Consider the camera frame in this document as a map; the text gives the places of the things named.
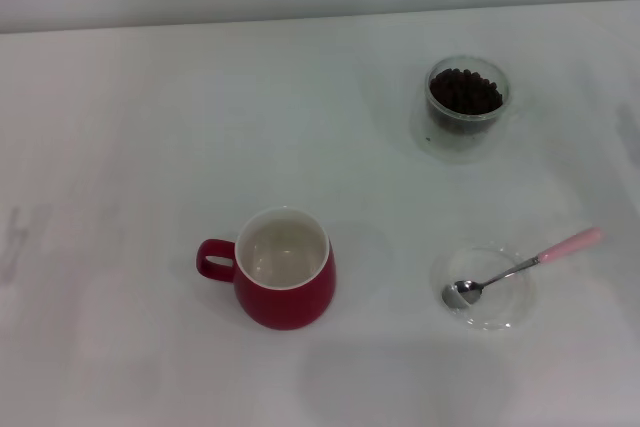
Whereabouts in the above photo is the red ceramic mug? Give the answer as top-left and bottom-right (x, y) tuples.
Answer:
(195, 205), (338, 332)

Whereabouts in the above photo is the pink handled metal spoon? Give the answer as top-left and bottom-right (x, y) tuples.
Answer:
(441, 226), (605, 310)

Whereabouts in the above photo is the clear glass cup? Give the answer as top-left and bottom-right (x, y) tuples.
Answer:
(410, 55), (516, 165)

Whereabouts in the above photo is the glass jar of coffee beans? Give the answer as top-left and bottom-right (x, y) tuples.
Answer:
(429, 67), (504, 136)

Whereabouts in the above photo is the clear glass saucer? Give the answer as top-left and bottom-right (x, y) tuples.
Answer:
(430, 242), (538, 333)

